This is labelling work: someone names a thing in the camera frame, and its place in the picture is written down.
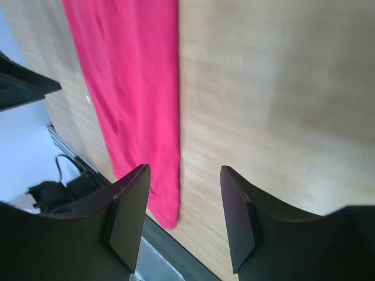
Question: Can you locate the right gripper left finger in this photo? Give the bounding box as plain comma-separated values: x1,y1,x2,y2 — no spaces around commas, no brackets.
1,165,151,280

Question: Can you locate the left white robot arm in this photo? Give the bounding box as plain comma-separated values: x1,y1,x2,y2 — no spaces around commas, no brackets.
1,53,110,214

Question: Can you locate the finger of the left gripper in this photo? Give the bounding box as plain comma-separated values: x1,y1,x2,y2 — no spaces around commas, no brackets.
0,53,62,111

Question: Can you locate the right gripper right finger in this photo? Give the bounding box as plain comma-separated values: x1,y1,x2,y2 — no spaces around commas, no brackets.
220,166,374,280

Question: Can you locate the pink red t shirt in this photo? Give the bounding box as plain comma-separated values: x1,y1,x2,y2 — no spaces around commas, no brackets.
63,1,180,229

